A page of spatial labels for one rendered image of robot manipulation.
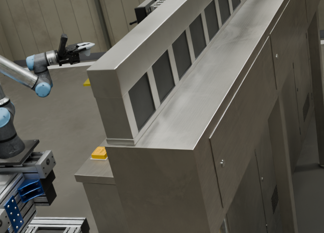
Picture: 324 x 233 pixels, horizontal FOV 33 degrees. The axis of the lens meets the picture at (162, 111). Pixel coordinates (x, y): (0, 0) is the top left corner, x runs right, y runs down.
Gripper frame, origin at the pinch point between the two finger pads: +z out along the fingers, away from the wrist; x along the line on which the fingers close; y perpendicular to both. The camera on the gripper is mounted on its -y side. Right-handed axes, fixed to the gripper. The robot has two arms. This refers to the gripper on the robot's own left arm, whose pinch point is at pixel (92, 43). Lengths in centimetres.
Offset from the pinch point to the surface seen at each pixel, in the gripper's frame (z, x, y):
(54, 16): -40, -333, 113
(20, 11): -77, -352, 105
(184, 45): 30, 113, -45
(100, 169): -10, 74, 24
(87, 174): -16, 75, 24
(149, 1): 32.0, 19.1, -23.0
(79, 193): -39, -40, 130
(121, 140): 4, 148, -42
